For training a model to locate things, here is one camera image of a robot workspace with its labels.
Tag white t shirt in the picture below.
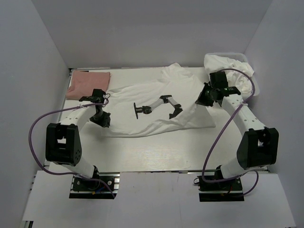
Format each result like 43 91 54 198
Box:
100 63 216 138

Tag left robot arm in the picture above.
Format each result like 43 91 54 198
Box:
45 89 110 190

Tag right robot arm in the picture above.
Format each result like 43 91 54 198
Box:
196 69 279 190

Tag crumpled white shirts in basket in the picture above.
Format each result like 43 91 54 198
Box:
203 53 255 95

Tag folded pink t shirt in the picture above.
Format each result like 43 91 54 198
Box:
66 70 111 100

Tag white plastic basket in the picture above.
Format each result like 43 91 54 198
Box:
204 53 259 99

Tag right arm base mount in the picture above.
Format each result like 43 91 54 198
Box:
193 176 244 202

